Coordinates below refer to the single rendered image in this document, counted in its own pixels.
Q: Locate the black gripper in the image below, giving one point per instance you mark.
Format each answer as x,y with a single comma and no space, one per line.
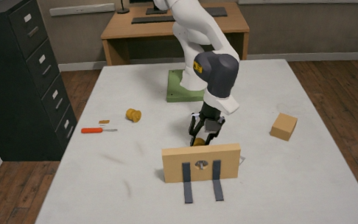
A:
206,111

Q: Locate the tan cardboard box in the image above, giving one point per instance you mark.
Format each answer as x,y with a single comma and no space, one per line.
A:
283,127

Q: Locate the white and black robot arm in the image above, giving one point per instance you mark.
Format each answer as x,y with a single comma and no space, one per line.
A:
215,71

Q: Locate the orange-handled screwdriver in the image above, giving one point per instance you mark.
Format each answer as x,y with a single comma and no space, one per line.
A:
92,130

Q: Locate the tan wooden board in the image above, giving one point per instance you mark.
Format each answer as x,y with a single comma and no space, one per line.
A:
173,159

